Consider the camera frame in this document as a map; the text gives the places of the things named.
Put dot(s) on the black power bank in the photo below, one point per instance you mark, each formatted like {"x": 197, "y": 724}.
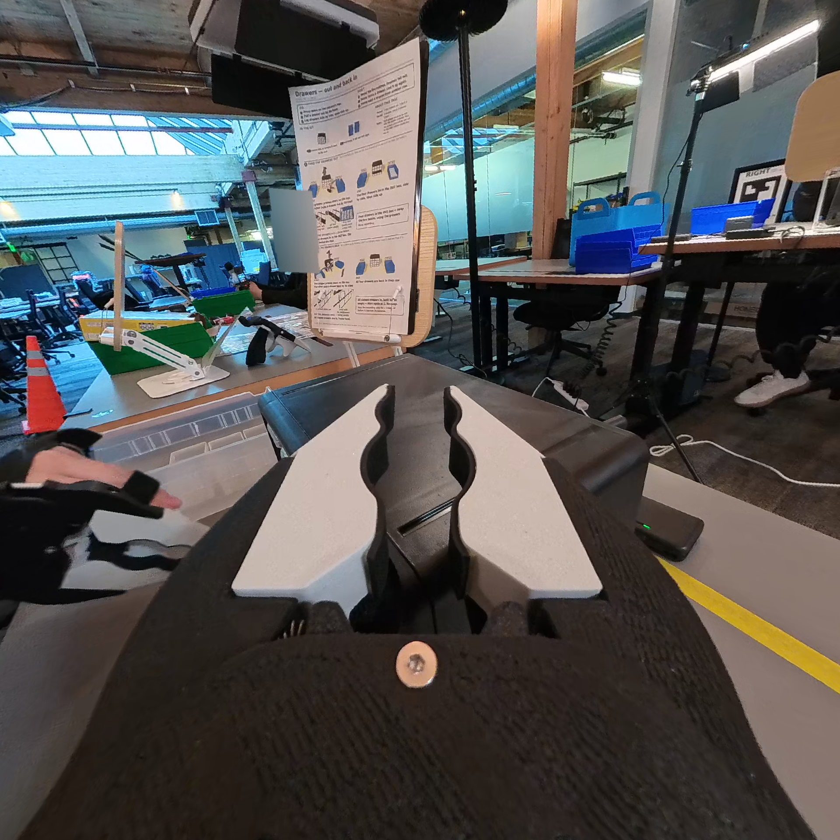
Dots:
{"x": 669, "y": 528}

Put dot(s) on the wooden post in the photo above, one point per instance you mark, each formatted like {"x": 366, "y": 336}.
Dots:
{"x": 554, "y": 131}

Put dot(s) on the orange traffic cone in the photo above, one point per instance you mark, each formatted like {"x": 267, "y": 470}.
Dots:
{"x": 43, "y": 394}

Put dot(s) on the wooden sheet stand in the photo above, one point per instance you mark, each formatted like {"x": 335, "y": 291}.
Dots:
{"x": 426, "y": 275}

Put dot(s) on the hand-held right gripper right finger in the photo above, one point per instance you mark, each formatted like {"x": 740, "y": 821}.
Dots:
{"x": 525, "y": 525}

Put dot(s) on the wooden top office desk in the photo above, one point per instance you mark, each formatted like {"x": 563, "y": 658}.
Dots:
{"x": 722, "y": 245}

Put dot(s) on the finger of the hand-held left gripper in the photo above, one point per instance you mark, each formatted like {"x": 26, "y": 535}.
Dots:
{"x": 111, "y": 579}
{"x": 151, "y": 525}

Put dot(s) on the row of black office chairs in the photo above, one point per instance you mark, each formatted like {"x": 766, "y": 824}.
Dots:
{"x": 46, "y": 308}

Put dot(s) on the framed marker tag sign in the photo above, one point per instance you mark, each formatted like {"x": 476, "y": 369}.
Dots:
{"x": 758, "y": 190}

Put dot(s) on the grey wood-edged table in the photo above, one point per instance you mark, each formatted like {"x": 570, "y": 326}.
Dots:
{"x": 295, "y": 374}

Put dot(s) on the white power strip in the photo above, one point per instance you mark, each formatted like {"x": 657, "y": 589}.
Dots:
{"x": 564, "y": 392}

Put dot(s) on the printed instruction sheet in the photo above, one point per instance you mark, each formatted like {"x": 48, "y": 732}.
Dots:
{"x": 358, "y": 197}

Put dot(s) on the black camera tripod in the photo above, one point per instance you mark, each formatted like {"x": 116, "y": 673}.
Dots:
{"x": 718, "y": 92}

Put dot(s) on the black office chair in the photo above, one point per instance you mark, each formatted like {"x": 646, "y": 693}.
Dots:
{"x": 558, "y": 308}

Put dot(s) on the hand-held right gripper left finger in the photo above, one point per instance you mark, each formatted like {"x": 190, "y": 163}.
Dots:
{"x": 308, "y": 525}

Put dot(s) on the wooden panel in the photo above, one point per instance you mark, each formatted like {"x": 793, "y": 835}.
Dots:
{"x": 814, "y": 124}

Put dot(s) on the blue plastic bin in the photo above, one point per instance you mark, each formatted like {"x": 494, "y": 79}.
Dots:
{"x": 715, "y": 216}

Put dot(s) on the linear ceiling light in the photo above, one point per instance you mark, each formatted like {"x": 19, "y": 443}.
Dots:
{"x": 768, "y": 49}

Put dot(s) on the black drawer cabinet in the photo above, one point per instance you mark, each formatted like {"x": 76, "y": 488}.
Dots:
{"x": 525, "y": 420}

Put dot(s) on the small clear plastic drawer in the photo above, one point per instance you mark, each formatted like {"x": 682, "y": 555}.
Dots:
{"x": 229, "y": 443}
{"x": 190, "y": 454}
{"x": 256, "y": 432}

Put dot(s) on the large clear plastic bin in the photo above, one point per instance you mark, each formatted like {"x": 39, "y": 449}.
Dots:
{"x": 216, "y": 479}

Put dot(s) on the grey office desk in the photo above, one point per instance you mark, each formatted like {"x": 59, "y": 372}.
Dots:
{"x": 558, "y": 269}

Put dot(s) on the person's left hand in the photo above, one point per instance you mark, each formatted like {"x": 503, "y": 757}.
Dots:
{"x": 72, "y": 469}

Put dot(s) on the green plastic bin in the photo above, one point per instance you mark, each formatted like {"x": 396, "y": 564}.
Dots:
{"x": 111, "y": 359}
{"x": 223, "y": 307}

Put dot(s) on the yellow tape strip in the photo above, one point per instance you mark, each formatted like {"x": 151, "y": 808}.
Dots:
{"x": 754, "y": 630}

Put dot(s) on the black ceiling unit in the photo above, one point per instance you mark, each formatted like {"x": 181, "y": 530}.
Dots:
{"x": 295, "y": 46}

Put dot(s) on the pistol grip gripper tool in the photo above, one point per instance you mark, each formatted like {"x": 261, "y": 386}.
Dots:
{"x": 262, "y": 341}

